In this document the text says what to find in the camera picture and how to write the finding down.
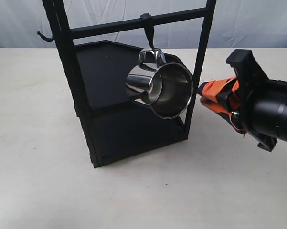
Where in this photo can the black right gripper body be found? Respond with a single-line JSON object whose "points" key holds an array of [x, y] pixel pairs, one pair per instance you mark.
{"points": [[260, 103]]}

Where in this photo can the stainless steel mug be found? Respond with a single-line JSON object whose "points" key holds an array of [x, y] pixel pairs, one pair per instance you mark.
{"points": [[166, 88]]}

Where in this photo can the black metal rack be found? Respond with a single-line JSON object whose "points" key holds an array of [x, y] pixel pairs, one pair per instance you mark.
{"points": [[114, 127]]}

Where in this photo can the white backdrop cloth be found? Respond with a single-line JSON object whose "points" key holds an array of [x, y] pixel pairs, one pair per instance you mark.
{"points": [[236, 23]]}

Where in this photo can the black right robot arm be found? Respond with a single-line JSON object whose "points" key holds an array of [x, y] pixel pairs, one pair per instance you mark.
{"points": [[249, 102]]}

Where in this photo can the black hook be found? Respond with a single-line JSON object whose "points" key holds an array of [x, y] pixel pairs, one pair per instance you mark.
{"points": [[148, 28]]}

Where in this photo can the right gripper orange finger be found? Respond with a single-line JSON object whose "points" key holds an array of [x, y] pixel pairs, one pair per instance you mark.
{"points": [[212, 89]]}

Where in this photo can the right gripper orange black finger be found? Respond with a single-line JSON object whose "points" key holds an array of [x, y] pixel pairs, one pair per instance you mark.
{"points": [[228, 116]]}

